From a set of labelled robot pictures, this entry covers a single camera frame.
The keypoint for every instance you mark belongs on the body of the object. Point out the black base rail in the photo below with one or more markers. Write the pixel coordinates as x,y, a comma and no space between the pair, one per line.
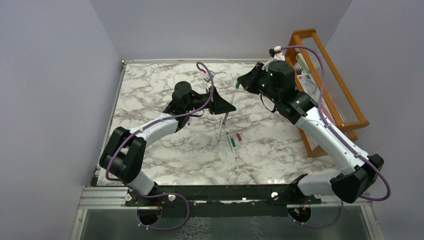
215,201

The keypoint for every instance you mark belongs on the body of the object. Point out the white package in rack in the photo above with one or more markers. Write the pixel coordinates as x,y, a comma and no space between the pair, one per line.
306,78

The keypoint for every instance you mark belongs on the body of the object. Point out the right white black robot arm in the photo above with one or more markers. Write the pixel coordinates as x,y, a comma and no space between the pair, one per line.
357,169

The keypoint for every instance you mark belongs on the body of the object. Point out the silver pen green tip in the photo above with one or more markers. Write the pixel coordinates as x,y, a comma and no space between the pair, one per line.
231,145

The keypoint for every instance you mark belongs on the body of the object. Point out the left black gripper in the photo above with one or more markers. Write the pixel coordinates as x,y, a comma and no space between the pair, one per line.
214,104

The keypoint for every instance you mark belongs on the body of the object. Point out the orange wooden rack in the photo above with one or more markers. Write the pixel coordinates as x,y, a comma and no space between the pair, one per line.
337,101

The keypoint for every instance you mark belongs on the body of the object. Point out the pink pen cap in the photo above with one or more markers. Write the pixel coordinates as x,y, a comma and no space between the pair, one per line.
239,137

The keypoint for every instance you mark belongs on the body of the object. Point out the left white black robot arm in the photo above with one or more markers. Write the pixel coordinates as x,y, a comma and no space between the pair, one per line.
124,151

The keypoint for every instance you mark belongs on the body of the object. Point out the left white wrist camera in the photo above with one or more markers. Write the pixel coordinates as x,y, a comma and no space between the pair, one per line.
206,80

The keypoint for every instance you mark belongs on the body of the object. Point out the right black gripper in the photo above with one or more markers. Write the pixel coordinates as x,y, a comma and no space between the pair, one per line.
251,79

